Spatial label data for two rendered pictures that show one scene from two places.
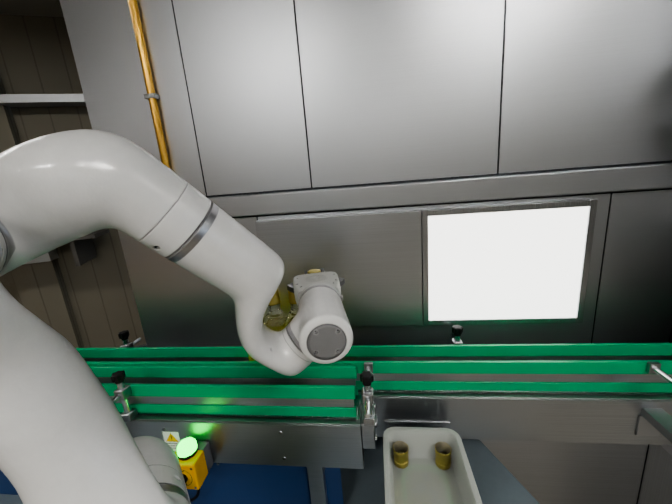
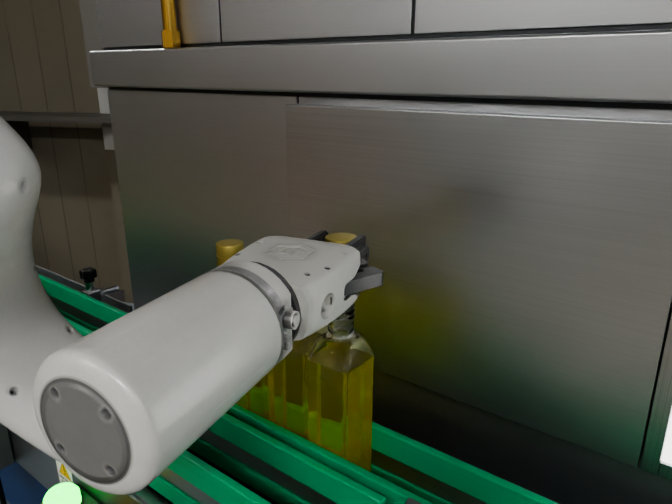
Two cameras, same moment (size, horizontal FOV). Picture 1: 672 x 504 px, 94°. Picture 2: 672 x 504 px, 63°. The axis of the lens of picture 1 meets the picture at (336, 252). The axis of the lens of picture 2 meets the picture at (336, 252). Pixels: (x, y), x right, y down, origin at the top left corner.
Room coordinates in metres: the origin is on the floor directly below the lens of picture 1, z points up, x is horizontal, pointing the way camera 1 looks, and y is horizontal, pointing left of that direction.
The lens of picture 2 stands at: (0.28, -0.20, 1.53)
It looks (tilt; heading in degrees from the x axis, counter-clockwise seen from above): 18 degrees down; 30
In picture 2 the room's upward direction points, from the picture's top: straight up
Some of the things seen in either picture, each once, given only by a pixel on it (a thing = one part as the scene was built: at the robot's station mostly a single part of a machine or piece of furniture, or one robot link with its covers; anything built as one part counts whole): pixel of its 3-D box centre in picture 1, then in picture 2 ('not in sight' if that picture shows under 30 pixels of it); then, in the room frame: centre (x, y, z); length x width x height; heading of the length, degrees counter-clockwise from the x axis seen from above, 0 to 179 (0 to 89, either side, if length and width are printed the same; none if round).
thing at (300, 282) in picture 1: (317, 292); (283, 288); (0.63, 0.05, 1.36); 0.11 x 0.10 x 0.07; 6
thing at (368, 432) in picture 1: (369, 420); not in sight; (0.63, -0.05, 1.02); 0.09 x 0.04 x 0.07; 172
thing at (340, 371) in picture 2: not in sight; (340, 418); (0.75, 0.06, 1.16); 0.06 x 0.06 x 0.21; 82
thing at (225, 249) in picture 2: not in sight; (230, 259); (0.78, 0.23, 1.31); 0.04 x 0.04 x 0.04
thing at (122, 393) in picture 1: (116, 403); not in sight; (0.65, 0.55, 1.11); 0.07 x 0.04 x 0.13; 172
